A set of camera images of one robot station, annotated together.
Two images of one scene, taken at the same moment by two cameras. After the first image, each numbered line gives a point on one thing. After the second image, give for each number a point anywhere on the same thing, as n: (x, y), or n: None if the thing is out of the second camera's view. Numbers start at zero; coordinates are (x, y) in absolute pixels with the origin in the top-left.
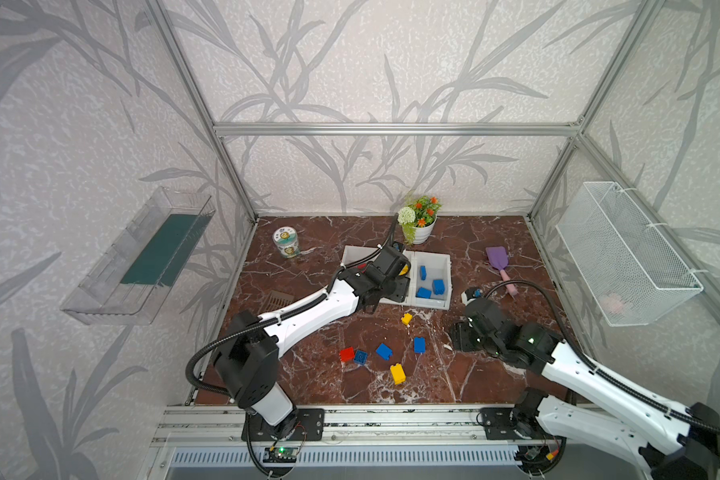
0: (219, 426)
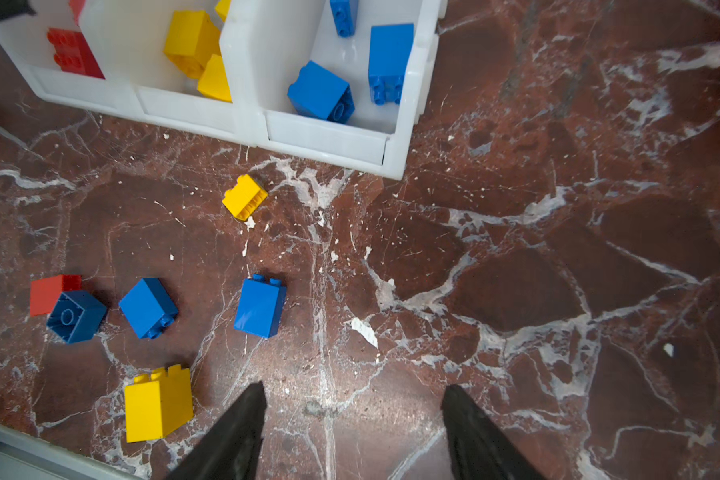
0: (6, 453)
